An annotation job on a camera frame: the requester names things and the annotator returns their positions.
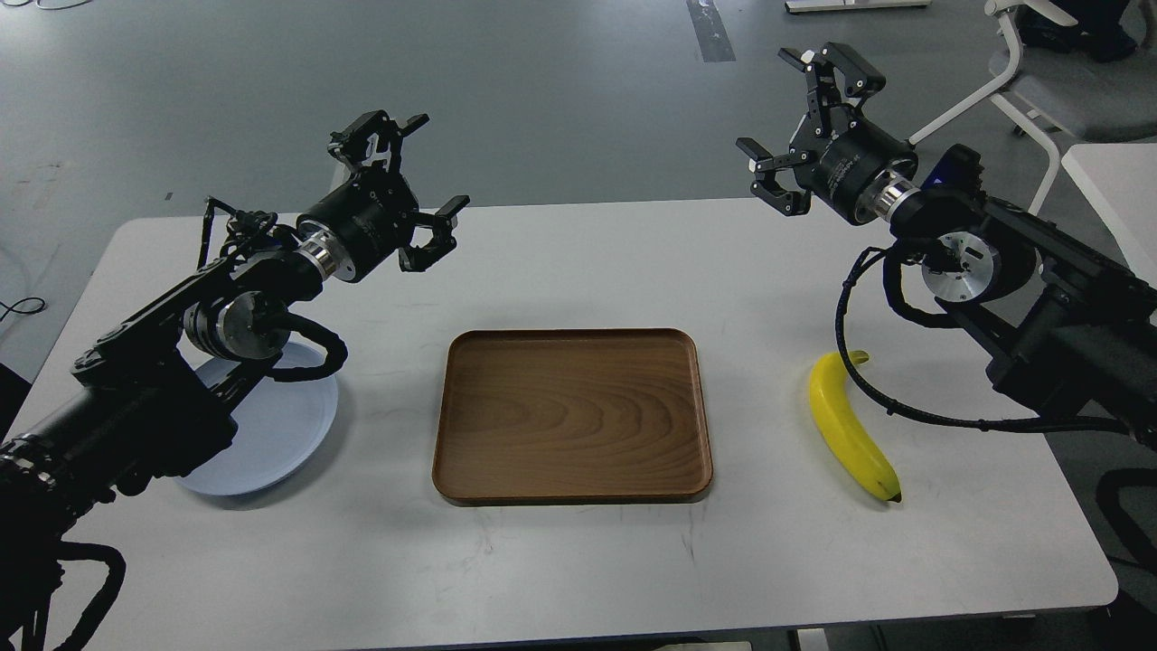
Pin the white furniture base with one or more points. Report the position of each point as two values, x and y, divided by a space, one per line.
797 7

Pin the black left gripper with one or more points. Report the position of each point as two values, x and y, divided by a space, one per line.
372 214

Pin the brown wooden tray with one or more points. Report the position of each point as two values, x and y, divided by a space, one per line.
572 417

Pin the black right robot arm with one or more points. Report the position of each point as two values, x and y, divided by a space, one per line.
1068 332

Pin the white side table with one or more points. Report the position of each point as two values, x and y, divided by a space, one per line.
1119 181

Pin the light blue plate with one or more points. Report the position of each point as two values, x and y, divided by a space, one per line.
280 425

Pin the white office chair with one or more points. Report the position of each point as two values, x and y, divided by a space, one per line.
1098 103

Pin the yellow banana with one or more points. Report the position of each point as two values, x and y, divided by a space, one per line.
843 433

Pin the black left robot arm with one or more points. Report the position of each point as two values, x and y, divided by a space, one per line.
159 391

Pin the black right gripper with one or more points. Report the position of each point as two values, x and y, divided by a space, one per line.
846 157

